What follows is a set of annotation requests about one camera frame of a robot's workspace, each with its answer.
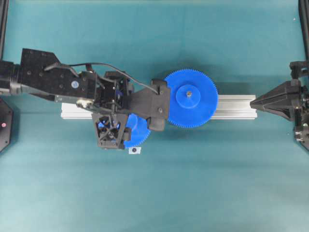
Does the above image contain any silver aluminium extrusion rail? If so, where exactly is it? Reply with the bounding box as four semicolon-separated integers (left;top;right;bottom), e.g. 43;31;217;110
60;95;257;120

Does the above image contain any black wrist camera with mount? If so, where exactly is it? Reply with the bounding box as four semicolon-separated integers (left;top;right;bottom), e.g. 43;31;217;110
127;79;170;131

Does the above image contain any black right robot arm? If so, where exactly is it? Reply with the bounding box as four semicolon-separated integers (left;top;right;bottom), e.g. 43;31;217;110
250;60;309;150

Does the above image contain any small white marker tag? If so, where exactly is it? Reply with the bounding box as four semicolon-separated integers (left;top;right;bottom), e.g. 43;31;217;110
128;147;141;154

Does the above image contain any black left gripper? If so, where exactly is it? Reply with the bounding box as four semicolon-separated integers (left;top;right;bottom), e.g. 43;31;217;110
91;71;134;150

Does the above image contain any small blue plastic gear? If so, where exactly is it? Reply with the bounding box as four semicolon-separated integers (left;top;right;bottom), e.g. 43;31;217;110
98;113;151;151

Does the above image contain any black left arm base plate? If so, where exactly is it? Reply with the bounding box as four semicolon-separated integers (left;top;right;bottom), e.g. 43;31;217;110
0;99;14;152

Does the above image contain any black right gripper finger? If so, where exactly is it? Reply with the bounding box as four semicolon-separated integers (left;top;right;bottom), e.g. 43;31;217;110
250;81;294;120

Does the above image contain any large blue plastic gear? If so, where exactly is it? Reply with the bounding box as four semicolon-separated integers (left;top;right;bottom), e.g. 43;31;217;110
165;69;219;128

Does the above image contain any black camera cable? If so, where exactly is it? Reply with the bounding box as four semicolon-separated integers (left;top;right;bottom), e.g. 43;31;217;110
43;62;161;94

